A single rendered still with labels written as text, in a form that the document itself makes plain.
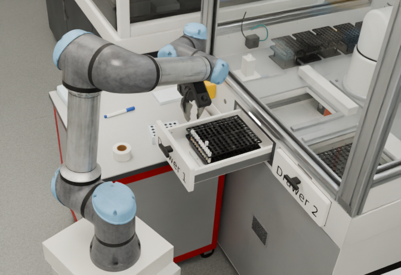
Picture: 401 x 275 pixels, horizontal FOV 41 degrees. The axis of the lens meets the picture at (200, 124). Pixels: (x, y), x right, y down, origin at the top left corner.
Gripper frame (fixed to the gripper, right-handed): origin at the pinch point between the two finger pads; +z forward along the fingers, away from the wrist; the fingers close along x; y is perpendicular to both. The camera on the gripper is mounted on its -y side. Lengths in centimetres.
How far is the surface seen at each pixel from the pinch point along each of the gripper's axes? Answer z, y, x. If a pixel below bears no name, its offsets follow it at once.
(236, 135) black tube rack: 7.5, -6.6, -14.6
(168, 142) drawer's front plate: 6.1, -1.8, 10.7
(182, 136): 12.9, 6.8, 0.9
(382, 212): 6, -60, -36
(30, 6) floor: 97, 317, -4
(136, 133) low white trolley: 21.2, 25.0, 12.1
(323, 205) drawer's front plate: 6, -50, -21
